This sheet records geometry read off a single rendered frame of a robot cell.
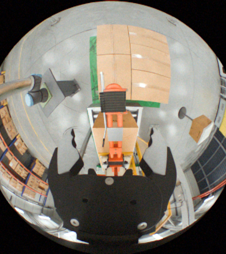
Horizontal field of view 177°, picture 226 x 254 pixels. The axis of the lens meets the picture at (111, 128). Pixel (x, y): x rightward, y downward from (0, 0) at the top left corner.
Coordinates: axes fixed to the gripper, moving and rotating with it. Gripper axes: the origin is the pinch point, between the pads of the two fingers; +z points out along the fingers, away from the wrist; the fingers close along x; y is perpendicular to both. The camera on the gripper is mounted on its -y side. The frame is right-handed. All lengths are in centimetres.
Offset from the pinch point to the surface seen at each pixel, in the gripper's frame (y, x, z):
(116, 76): -17, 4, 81
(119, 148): 20.8, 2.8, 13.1
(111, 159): 29.9, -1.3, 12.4
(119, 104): -0.1, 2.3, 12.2
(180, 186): 86, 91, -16
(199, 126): 33, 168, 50
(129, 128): 28, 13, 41
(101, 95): -3.4, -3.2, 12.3
